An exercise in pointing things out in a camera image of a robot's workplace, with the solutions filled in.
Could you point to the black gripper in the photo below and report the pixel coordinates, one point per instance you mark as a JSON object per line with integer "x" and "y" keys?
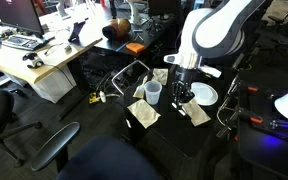
{"x": 181, "y": 86}

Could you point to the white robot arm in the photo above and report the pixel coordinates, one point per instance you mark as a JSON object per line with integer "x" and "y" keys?
{"x": 208, "y": 33}

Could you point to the clear plastic measuring cup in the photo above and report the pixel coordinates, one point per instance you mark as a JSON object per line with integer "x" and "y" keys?
{"x": 152, "y": 92}

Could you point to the brown paper napkin near plate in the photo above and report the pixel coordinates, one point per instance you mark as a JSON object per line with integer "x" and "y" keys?
{"x": 195, "y": 112}

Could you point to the white round plate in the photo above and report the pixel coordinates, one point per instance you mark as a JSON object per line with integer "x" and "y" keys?
{"x": 204, "y": 94}

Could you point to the brown paper napkin under brush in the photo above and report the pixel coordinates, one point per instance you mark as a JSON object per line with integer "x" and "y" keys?
{"x": 160, "y": 75}

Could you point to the brown paper napkin table edge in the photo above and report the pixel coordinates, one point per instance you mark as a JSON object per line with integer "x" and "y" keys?
{"x": 144, "y": 113}

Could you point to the orange sponge block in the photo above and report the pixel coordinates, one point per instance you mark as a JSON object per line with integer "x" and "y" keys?
{"x": 135, "y": 47}

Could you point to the black orange bar clamp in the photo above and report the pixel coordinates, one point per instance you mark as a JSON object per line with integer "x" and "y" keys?
{"x": 231, "y": 95}

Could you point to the black mesh office chair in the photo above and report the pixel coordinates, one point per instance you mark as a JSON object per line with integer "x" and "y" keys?
{"x": 108, "y": 158}

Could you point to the black tablet stand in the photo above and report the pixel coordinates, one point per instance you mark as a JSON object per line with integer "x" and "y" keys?
{"x": 74, "y": 33}

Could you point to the black chair armrest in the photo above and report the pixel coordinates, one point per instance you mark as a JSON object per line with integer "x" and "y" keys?
{"x": 55, "y": 149}

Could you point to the black computer keyboard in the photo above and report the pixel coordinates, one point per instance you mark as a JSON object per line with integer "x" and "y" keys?
{"x": 24, "y": 43}

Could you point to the black computer monitor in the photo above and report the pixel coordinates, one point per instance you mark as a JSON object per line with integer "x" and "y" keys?
{"x": 20, "y": 14}

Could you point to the black leather swivel chair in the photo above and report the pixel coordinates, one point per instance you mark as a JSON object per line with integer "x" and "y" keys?
{"x": 7, "y": 116}

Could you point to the wooden handled paint brush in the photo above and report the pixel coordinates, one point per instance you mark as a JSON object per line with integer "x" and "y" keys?
{"x": 139, "y": 92}

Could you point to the chrome bent tube handle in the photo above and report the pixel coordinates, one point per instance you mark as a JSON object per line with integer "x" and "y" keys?
{"x": 122, "y": 75}

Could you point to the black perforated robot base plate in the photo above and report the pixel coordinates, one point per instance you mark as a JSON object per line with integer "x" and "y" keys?
{"x": 269, "y": 103}

